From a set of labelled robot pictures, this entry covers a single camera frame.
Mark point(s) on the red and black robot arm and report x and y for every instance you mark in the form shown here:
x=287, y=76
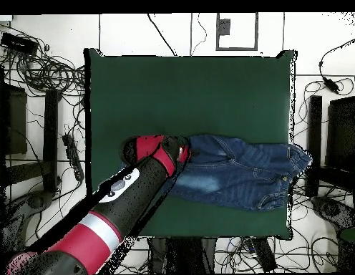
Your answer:
x=143, y=186

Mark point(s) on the green round bin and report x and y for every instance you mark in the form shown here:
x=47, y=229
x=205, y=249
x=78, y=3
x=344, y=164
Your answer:
x=350, y=236

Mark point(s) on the black power strip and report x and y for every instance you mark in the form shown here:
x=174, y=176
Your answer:
x=73, y=157

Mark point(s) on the blue denim jeans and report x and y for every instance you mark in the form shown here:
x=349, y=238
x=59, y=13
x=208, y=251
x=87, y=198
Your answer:
x=237, y=177

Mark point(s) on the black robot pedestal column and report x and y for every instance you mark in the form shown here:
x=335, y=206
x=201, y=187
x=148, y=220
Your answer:
x=177, y=255

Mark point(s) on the grey curved stand base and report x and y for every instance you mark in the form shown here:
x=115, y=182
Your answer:
x=329, y=209
x=37, y=200

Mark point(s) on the black metal frame stand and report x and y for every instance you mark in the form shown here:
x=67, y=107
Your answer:
x=50, y=137
x=314, y=129

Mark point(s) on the black power adapter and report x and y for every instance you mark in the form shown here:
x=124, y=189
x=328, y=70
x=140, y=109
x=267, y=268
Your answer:
x=331, y=84

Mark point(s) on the black rectangular box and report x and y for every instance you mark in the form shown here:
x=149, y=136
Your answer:
x=263, y=253

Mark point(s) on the black electronics box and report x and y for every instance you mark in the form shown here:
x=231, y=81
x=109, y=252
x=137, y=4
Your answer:
x=18, y=43

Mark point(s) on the dark green table cloth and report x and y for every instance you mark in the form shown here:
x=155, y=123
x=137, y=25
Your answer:
x=194, y=94

